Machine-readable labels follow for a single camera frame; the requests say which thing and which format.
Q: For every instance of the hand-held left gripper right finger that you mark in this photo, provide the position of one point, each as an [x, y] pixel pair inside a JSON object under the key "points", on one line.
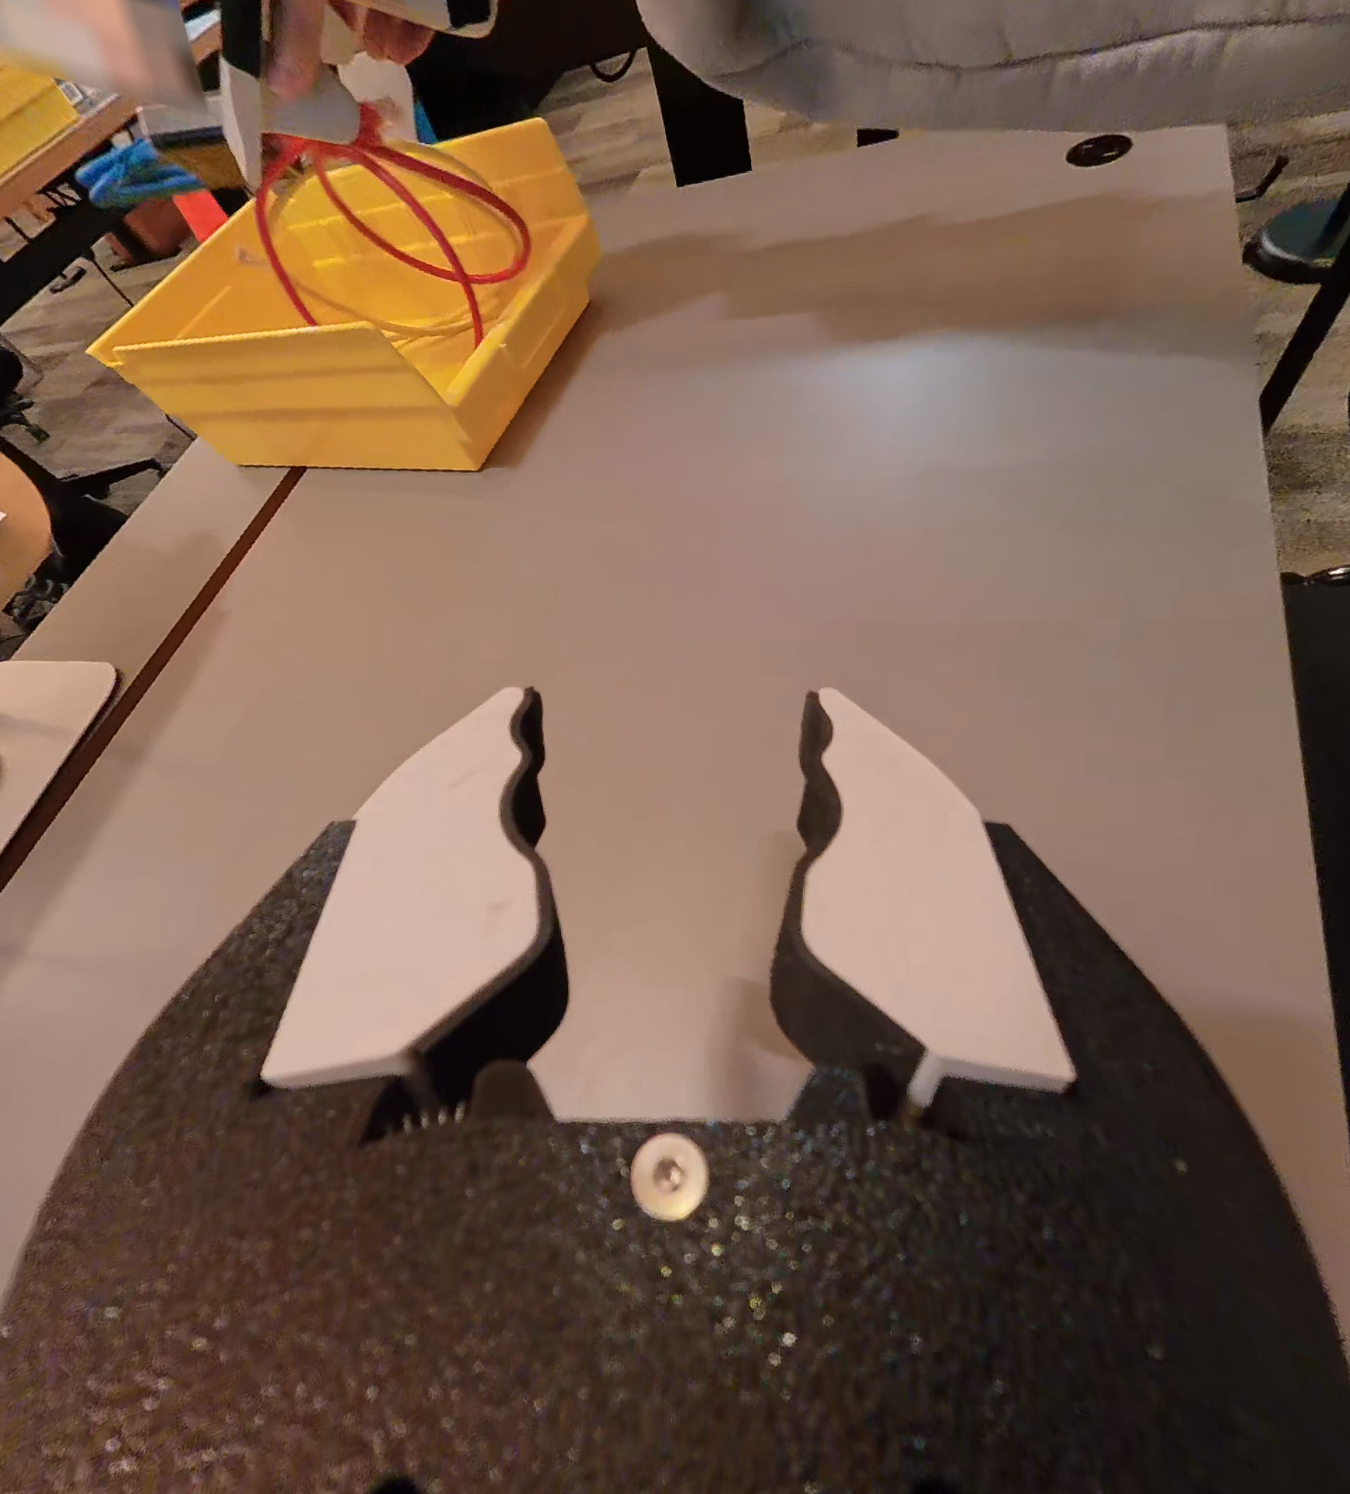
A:
{"points": [[933, 934]]}

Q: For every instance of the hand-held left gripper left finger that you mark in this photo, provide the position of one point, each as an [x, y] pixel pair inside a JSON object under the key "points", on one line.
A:
{"points": [[417, 920]]}

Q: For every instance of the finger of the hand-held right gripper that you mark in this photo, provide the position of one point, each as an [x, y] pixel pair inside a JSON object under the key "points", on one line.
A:
{"points": [[321, 112], [241, 115]]}

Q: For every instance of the person's right forearm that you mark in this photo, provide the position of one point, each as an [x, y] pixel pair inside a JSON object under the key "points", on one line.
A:
{"points": [[1035, 59]]}

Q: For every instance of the person's right hand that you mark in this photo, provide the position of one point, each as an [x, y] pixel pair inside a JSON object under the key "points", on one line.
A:
{"points": [[297, 46]]}

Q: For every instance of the orange traffic cone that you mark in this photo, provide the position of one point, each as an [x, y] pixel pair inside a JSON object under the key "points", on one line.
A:
{"points": [[200, 214]]}

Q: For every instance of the grey desk with wooden edge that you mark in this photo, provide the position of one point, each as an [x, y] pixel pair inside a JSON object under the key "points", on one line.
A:
{"points": [[22, 205]]}

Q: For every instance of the white stand base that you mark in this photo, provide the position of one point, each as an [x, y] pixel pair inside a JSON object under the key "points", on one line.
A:
{"points": [[43, 710]]}

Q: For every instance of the black desk grommet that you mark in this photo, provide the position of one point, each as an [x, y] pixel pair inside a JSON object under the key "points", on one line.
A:
{"points": [[1101, 151]]}

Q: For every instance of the black pole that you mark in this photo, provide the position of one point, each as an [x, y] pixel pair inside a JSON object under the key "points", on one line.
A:
{"points": [[1327, 280]]}

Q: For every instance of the black round stand base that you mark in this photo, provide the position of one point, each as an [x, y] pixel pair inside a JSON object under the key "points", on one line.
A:
{"points": [[1307, 245]]}

